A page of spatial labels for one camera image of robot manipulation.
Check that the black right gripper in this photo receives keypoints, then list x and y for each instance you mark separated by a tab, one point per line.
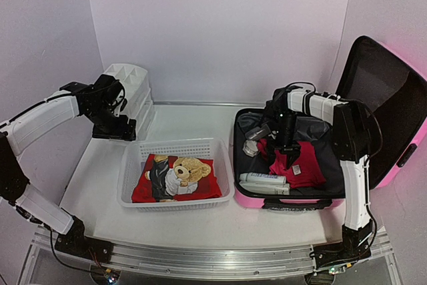
293	149

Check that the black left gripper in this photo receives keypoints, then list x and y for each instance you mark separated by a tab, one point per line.
119	133

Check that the crimson red t-shirt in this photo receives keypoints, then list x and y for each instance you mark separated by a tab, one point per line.
303	173

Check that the white plastic drawer organizer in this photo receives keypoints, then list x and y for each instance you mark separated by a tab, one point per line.
137	93

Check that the white perforated plastic basket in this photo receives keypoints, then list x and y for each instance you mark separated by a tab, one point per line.
136	154

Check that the red bear print shirt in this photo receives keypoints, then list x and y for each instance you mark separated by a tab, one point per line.
176	179

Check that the pink cartoon hard-shell suitcase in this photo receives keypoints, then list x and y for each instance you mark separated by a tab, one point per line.
395	93

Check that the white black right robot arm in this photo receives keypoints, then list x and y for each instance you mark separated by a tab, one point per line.
351	143

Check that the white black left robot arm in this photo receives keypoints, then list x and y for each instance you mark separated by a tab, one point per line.
21	135

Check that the small clear plastic case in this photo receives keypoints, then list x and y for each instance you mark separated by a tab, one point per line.
258	132

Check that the round white jar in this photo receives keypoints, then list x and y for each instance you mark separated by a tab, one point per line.
250	148

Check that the white flat box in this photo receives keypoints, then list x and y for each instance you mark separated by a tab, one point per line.
274	189

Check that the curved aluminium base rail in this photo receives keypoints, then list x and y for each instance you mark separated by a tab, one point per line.
243	264

